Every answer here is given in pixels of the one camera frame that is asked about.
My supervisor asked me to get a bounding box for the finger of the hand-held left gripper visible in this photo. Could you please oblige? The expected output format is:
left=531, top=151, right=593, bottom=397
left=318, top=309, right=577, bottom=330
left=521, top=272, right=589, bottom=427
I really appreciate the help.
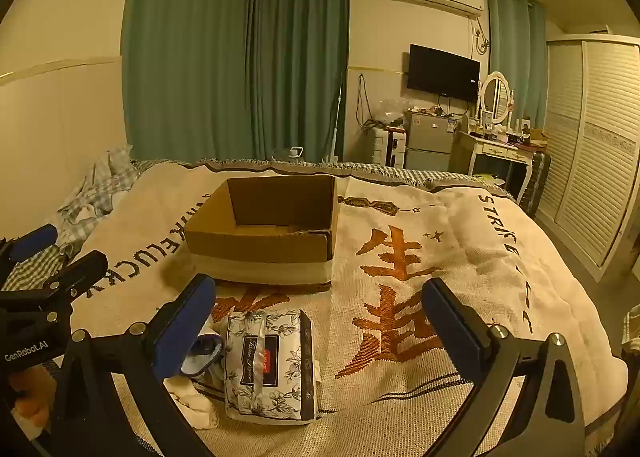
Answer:
left=0, top=251, right=110, bottom=325
left=0, top=224, right=59, bottom=286

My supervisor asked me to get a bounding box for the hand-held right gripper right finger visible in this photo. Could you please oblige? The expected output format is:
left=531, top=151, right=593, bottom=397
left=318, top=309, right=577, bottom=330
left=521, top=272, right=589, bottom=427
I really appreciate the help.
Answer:
left=421, top=277, right=586, bottom=457

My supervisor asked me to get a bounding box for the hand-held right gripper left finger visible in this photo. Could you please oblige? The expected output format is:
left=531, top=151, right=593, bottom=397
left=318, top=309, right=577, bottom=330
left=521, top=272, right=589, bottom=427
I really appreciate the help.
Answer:
left=50, top=273, right=217, bottom=457

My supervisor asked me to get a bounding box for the small blue tissue packet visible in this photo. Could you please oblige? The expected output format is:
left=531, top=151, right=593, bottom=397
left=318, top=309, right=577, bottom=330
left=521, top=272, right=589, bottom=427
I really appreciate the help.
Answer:
left=181, top=334, right=225, bottom=378

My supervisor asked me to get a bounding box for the white cloth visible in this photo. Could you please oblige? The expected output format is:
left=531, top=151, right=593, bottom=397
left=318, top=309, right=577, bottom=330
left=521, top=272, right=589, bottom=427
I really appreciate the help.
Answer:
left=165, top=374, right=223, bottom=430

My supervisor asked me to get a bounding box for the floral tissue pack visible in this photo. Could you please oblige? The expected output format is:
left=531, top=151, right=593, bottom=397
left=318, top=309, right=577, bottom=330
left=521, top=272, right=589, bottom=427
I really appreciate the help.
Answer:
left=223, top=308, right=321, bottom=425

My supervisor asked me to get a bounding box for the brown cardboard box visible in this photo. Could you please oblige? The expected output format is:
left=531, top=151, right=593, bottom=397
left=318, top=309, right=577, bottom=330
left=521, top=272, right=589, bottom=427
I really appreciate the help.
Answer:
left=182, top=174, right=340, bottom=288

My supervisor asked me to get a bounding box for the person's left hand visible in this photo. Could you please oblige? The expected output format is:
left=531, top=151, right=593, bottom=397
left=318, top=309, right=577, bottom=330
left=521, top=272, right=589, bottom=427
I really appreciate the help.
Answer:
left=9, top=370, right=54, bottom=434

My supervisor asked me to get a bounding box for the plaid quilt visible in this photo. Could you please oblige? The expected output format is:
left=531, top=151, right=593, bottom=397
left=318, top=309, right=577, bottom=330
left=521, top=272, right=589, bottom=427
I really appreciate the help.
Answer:
left=10, top=144, right=147, bottom=288

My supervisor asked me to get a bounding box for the printed beige blanket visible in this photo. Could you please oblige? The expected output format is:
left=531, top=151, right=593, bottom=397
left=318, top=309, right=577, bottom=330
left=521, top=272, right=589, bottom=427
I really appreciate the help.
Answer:
left=70, top=160, right=626, bottom=457

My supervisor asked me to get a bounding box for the checkered bed sheet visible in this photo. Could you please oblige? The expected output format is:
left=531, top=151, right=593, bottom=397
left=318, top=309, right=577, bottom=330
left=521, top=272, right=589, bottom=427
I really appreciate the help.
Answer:
left=345, top=163, right=506, bottom=188

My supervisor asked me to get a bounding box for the dark suitcase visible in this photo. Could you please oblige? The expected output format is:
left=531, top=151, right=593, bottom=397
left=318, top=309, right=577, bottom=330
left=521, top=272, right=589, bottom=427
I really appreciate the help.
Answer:
left=522, top=151, right=552, bottom=216

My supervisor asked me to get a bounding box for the white vanity table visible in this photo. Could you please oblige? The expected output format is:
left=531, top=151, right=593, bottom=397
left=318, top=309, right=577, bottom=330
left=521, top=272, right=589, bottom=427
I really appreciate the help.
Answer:
left=467, top=130, right=538, bottom=208

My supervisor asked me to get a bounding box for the small grey fridge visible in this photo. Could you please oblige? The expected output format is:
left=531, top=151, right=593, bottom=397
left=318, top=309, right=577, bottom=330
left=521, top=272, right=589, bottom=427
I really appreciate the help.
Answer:
left=404, top=110, right=458, bottom=170

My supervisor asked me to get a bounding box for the white suitcase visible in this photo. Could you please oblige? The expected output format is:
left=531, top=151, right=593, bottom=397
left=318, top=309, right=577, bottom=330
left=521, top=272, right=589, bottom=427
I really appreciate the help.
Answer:
left=372, top=126, right=407, bottom=167

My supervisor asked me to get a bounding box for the clear plastic bag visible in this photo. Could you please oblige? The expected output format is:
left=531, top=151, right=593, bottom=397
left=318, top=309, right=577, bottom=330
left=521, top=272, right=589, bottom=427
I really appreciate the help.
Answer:
left=372, top=98, right=408, bottom=128

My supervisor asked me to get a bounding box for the white mop pole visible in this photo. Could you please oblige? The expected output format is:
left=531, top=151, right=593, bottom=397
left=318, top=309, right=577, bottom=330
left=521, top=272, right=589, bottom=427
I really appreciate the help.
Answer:
left=322, top=71, right=346, bottom=164

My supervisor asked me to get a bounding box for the white oval vanity mirror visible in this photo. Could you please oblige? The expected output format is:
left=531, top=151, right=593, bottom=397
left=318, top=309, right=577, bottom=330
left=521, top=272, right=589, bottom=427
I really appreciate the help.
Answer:
left=477, top=71, right=514, bottom=127

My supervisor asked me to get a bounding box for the white louvered wardrobe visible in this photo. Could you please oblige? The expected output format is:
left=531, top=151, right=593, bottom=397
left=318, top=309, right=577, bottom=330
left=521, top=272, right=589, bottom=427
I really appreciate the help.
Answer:
left=535, top=34, right=640, bottom=283

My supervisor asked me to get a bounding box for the wide green curtain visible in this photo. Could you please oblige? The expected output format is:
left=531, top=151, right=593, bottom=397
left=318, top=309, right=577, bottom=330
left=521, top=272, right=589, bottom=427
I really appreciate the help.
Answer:
left=122, top=0, right=261, bottom=161

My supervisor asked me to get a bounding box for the narrow green curtain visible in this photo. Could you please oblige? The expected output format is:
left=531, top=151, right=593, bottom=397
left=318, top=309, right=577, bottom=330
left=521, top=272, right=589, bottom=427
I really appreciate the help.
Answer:
left=487, top=0, right=549, bottom=124

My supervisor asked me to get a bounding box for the green corner curtain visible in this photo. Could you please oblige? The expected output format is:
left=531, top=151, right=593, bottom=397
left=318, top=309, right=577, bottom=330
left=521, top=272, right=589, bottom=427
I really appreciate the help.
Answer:
left=250, top=0, right=350, bottom=164

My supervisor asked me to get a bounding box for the hanging black cable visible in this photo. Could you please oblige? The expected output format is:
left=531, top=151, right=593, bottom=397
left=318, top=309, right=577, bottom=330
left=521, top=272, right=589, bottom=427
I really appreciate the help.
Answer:
left=355, top=74, right=372, bottom=129

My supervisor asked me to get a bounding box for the black wall television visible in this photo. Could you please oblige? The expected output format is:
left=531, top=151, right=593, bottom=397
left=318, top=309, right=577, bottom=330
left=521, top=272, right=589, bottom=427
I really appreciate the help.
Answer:
left=406, top=44, right=482, bottom=103

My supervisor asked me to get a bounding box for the air conditioner power cord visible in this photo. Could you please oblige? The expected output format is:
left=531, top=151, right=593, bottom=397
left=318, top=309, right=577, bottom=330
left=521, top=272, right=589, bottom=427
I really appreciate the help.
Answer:
left=470, top=16, right=492, bottom=56

